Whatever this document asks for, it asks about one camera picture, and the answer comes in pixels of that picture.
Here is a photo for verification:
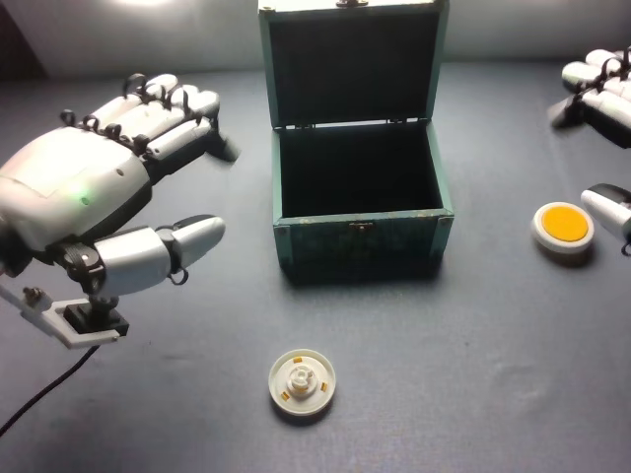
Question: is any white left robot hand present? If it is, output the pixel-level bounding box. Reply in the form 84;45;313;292
0;73;243;298

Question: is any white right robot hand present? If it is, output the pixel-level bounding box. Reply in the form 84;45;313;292
549;44;631;256

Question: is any teal wooden chest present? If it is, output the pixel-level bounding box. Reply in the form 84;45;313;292
271;120;456;288

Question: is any white round case orange top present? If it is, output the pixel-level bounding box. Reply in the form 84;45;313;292
529;201;596;255

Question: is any white round open disc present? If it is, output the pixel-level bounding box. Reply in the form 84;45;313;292
267;348;338;421

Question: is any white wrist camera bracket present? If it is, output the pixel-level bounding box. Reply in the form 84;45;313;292
0;283;131;351

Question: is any black camera cable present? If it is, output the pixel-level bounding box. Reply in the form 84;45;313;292
0;344;100;438

